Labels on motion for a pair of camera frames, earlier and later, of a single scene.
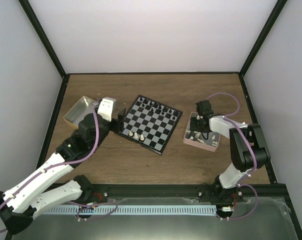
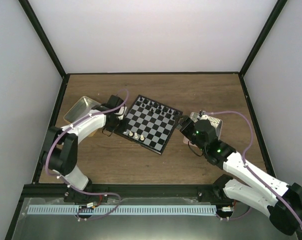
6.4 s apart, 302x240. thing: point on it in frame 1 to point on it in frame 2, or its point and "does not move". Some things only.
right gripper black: x=193 y=127 to x=186 y=126
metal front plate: x=260 y=218 does not move
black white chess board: x=150 y=123 does not move
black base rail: x=223 y=191 does not move
